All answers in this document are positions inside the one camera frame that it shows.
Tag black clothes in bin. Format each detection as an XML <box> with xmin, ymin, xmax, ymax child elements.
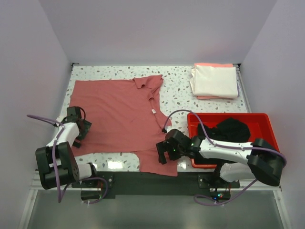
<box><xmin>204</xmin><ymin>118</ymin><xmax>251</xmax><ymax>143</ymax></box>

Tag folded white t shirt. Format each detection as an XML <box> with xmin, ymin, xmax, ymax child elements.
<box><xmin>190</xmin><ymin>65</ymin><xmax>239</xmax><ymax>99</ymax></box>

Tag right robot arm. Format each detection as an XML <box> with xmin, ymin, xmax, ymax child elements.
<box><xmin>156</xmin><ymin>129</ymin><xmax>286</xmax><ymax>187</ymax></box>

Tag folded light pink shirt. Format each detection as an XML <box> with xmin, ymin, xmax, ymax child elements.
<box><xmin>194</xmin><ymin>62</ymin><xmax>233</xmax><ymax>70</ymax></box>

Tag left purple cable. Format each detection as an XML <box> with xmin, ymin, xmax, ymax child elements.
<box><xmin>26</xmin><ymin>114</ymin><xmax>108</xmax><ymax>205</ymax></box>

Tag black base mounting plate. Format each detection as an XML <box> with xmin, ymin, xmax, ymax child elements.
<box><xmin>71</xmin><ymin>170</ymin><xmax>240</xmax><ymax>200</ymax></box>

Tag aluminium front rail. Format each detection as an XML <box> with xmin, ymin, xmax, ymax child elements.
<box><xmin>30</xmin><ymin>171</ymin><xmax>282</xmax><ymax>191</ymax></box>

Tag pink polo shirt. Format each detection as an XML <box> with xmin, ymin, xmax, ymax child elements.
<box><xmin>70</xmin><ymin>75</ymin><xmax>178</xmax><ymax>177</ymax></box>

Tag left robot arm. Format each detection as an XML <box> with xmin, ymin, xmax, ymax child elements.
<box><xmin>35</xmin><ymin>106</ymin><xmax>99</xmax><ymax>189</ymax></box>

